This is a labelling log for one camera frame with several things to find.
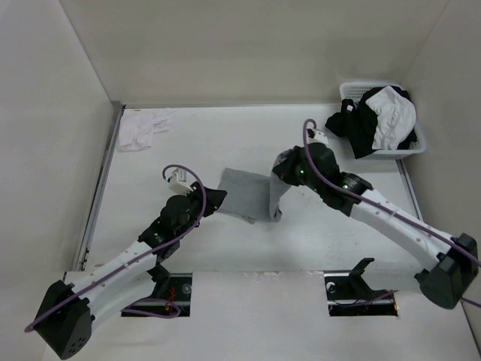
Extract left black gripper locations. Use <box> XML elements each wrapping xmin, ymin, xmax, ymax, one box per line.
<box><xmin>176</xmin><ymin>182</ymin><xmax>226</xmax><ymax>238</ymax></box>

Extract grey tank top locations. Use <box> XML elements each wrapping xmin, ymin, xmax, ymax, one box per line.
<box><xmin>218</xmin><ymin>168</ymin><xmax>291</xmax><ymax>224</ymax></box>

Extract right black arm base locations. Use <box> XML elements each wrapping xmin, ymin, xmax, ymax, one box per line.
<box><xmin>324</xmin><ymin>257</ymin><xmax>398</xmax><ymax>317</ymax></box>

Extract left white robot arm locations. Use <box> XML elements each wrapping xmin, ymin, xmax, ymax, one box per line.
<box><xmin>29</xmin><ymin>182</ymin><xmax>228</xmax><ymax>360</ymax></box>

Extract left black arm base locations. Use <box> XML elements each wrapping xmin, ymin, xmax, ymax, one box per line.
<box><xmin>121</xmin><ymin>265</ymin><xmax>193</xmax><ymax>319</ymax></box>

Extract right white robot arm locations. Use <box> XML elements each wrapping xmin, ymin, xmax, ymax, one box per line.
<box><xmin>272</xmin><ymin>143</ymin><xmax>480</xmax><ymax>309</ymax></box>

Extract black tank top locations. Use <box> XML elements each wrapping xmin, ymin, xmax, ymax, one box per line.
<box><xmin>325</xmin><ymin>86</ymin><xmax>419</xmax><ymax>159</ymax></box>

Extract folded white tank top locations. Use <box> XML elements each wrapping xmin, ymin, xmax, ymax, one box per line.
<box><xmin>116</xmin><ymin>108</ymin><xmax>177</xmax><ymax>152</ymax></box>

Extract white tank top in basket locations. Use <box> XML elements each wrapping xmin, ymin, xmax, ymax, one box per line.
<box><xmin>365</xmin><ymin>86</ymin><xmax>416</xmax><ymax>150</ymax></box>

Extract white plastic basket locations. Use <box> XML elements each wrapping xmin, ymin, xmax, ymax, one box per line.
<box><xmin>339</xmin><ymin>81</ymin><xmax>427</xmax><ymax>159</ymax></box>

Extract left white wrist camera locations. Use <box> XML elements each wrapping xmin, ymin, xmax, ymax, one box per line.
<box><xmin>168</xmin><ymin>168</ymin><xmax>192</xmax><ymax>196</ymax></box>

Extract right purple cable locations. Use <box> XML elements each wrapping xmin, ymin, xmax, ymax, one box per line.
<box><xmin>301</xmin><ymin>118</ymin><xmax>481</xmax><ymax>308</ymax></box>

